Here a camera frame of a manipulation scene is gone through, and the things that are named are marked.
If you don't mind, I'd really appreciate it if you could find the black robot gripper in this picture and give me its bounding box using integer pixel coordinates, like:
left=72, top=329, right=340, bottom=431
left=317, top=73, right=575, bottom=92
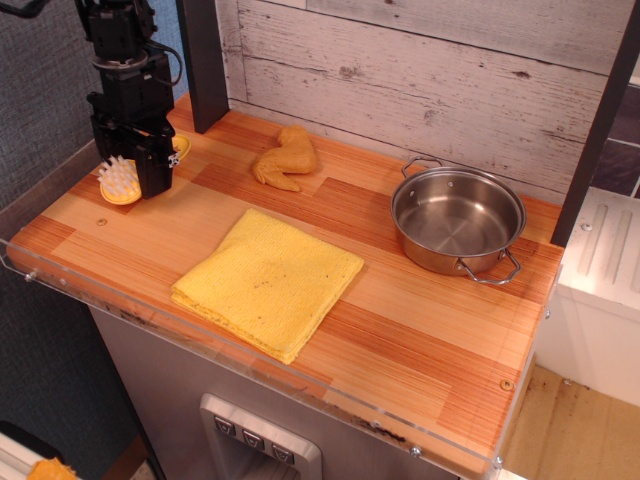
left=87, top=52, right=175, bottom=199

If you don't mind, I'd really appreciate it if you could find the yellow round scrub brush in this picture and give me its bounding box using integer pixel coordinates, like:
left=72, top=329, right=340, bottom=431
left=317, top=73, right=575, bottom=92
left=97, top=134, right=191, bottom=206

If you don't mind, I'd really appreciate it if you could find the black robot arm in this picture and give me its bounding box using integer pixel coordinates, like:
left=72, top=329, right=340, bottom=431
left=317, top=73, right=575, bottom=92
left=76, top=1, right=179, bottom=199

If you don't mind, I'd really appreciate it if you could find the toy fried chicken wing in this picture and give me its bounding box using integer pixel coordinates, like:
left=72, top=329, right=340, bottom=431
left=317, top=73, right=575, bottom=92
left=252, top=125, right=318, bottom=192

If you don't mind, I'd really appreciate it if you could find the folded yellow cloth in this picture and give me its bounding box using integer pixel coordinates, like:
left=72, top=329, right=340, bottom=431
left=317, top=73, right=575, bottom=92
left=171, top=209, right=364, bottom=365

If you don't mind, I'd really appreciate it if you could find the grey toy fridge cabinet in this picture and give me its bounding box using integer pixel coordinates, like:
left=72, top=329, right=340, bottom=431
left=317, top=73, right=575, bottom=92
left=90, top=308, right=453, bottom=479

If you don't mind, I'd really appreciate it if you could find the silver water dispenser panel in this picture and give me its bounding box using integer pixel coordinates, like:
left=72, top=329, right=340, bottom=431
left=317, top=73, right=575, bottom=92
left=200, top=393, right=323, bottom=479

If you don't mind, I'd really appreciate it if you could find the stainless steel pot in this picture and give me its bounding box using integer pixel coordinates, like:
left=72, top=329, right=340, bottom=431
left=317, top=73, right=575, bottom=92
left=390, top=156, right=527, bottom=285

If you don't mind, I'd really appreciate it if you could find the orange object bottom left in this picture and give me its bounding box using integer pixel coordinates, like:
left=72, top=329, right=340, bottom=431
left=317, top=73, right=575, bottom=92
left=26, top=458, right=78, bottom=480

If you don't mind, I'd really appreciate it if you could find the white toy appliance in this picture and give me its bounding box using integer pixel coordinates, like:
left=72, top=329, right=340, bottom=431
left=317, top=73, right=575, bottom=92
left=535, top=188, right=639, bottom=405

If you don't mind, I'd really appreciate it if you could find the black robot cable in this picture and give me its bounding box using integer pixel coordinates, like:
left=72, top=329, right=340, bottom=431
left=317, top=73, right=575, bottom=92
left=147, top=42, right=184, bottom=89

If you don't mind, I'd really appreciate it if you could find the dark right shelf post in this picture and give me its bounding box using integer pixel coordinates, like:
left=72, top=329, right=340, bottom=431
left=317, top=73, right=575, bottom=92
left=551, top=1, right=639, bottom=247

